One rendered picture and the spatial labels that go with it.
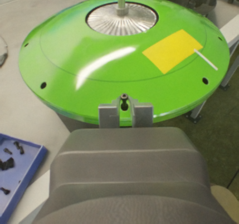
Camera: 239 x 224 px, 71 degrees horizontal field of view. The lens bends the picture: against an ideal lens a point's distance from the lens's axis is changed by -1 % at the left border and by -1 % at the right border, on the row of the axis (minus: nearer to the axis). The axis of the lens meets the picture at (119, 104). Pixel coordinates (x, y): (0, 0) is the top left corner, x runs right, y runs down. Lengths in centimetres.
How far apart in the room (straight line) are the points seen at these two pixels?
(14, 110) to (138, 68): 31
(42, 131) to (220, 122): 144
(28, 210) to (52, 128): 14
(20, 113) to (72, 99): 24
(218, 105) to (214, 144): 40
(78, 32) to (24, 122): 23
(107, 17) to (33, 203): 30
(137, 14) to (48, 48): 13
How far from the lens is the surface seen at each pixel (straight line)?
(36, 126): 38
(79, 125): 34
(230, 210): 66
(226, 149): 151
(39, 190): 32
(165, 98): 18
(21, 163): 35
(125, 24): 25
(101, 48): 21
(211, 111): 166
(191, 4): 55
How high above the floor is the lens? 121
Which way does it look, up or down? 52 degrees down
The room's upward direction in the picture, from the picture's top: 3 degrees counter-clockwise
